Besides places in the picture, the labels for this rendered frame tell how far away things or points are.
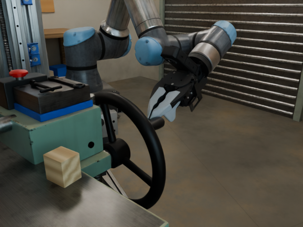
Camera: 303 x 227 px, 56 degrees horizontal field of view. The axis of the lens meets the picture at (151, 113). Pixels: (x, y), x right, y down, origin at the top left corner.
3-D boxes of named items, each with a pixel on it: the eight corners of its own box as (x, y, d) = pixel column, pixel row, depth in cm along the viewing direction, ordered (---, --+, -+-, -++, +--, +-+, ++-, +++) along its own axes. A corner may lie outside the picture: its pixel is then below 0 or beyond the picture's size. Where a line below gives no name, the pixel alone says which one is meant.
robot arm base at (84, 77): (61, 86, 116) (57, 62, 113) (96, 82, 122) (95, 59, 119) (68, 96, 103) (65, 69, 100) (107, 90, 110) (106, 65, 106)
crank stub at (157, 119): (156, 119, 63) (162, 128, 63) (138, 126, 59) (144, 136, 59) (162, 113, 62) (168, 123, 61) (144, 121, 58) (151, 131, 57)
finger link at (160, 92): (156, 133, 66) (176, 105, 70) (147, 115, 62) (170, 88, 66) (146, 129, 68) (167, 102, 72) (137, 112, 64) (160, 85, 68)
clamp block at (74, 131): (105, 151, 54) (102, 106, 50) (38, 183, 44) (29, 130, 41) (61, 130, 63) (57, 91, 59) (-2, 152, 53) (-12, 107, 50)
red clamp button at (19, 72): (31, 75, 49) (30, 70, 49) (14, 79, 47) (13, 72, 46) (23, 73, 51) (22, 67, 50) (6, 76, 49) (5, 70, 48)
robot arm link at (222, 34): (218, 43, 85) (243, 40, 78) (199, 66, 80) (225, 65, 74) (207, 20, 81) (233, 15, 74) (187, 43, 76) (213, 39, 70)
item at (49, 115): (93, 106, 51) (90, 75, 49) (34, 124, 43) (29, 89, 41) (53, 92, 59) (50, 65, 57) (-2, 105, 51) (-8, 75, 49)
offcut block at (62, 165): (81, 177, 40) (79, 152, 39) (64, 188, 38) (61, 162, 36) (64, 169, 42) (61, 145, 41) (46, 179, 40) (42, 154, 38)
